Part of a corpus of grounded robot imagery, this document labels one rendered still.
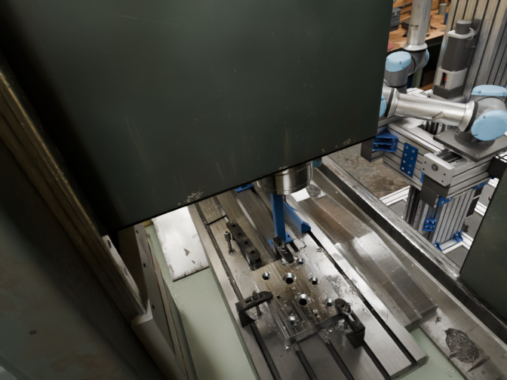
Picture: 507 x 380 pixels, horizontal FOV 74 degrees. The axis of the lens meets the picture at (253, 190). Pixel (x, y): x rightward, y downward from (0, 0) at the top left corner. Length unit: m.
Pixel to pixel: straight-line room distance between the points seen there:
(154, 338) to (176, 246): 1.10
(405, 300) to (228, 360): 0.77
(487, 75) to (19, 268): 1.76
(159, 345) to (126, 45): 0.61
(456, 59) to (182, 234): 1.55
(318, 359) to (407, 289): 0.59
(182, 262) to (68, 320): 1.34
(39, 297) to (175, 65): 0.38
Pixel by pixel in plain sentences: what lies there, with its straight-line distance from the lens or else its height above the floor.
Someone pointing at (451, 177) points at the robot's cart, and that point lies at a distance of 1.65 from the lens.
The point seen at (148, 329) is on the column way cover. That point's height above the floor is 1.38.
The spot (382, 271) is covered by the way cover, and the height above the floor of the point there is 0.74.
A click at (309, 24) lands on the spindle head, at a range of 0.67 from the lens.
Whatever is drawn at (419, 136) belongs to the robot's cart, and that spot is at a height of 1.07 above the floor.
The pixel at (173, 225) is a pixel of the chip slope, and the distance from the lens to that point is 1.93.
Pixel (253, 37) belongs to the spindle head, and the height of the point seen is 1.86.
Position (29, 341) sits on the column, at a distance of 0.57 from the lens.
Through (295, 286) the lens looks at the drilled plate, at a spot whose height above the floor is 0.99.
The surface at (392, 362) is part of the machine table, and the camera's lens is 1.25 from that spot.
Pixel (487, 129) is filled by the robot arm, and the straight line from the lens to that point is 1.49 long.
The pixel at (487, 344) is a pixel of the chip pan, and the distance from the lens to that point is 1.65.
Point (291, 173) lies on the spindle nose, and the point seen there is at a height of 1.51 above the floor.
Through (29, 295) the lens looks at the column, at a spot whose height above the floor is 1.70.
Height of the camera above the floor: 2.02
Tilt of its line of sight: 39 degrees down
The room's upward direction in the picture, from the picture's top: 9 degrees counter-clockwise
